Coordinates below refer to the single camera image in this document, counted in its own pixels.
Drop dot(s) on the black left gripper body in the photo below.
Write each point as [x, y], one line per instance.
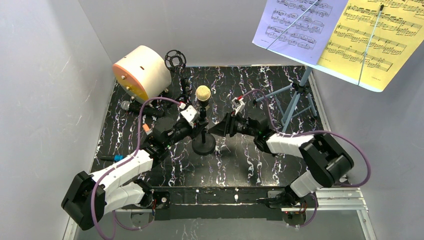
[192, 128]

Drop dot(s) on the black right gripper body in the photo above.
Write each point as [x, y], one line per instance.
[230, 125]

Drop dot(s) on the beige microphone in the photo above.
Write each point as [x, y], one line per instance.
[205, 143]

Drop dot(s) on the silver microphone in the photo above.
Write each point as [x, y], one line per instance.
[135, 107]

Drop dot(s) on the black tripod microphone stand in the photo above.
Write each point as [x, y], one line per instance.
[175, 61]

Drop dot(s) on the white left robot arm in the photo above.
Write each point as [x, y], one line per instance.
[91, 195]

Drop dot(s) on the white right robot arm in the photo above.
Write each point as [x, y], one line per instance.
[325, 158]

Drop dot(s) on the blue music stand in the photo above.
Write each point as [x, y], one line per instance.
[301, 88]

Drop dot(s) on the white and orange drum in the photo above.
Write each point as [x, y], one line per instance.
[142, 73]

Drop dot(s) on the black and blue marker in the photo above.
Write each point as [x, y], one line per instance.
[111, 158]

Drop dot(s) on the lavender sheet music page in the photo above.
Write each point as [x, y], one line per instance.
[298, 29]

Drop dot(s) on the yellow sheet music page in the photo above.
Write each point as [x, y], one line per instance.
[372, 40]

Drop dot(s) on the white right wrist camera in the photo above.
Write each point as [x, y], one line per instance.
[239, 104]

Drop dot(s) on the aluminium frame rail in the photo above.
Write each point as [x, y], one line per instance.
[164, 203]

